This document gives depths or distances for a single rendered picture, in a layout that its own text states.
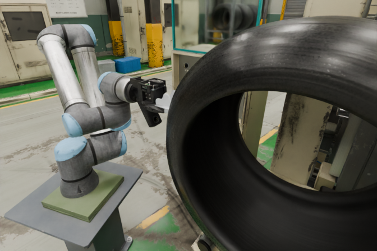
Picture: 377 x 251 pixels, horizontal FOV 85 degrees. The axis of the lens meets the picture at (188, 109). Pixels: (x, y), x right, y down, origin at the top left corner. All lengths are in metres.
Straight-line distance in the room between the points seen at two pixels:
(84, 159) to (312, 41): 1.07
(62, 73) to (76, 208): 0.65
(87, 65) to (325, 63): 1.07
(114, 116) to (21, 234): 1.53
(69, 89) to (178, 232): 1.31
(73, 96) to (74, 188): 0.55
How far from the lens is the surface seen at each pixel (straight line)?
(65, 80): 0.94
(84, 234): 1.17
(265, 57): 0.32
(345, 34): 0.33
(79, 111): 0.82
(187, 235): 1.79
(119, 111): 0.82
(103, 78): 0.82
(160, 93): 0.66
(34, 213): 1.37
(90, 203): 1.22
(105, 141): 1.18
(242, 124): 1.26
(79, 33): 1.24
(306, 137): 0.77
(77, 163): 1.17
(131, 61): 5.94
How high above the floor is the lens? 1.50
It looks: 25 degrees down
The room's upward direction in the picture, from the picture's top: straight up
